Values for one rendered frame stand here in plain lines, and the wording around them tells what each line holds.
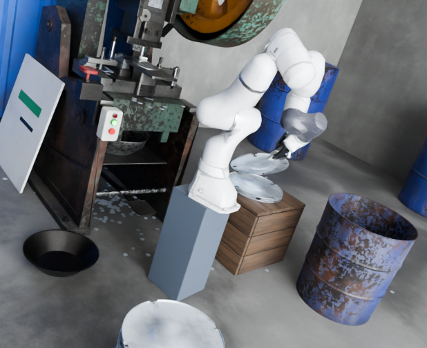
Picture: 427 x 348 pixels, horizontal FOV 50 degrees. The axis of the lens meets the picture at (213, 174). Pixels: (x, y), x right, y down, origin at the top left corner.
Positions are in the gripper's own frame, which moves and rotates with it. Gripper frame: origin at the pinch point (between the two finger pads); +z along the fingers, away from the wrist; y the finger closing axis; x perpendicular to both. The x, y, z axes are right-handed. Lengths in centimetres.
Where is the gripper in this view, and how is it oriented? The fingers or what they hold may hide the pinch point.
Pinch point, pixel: (273, 155)
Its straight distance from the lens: 216.6
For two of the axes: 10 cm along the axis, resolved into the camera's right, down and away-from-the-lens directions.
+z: -3.9, 3.2, 8.6
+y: 0.2, -9.3, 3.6
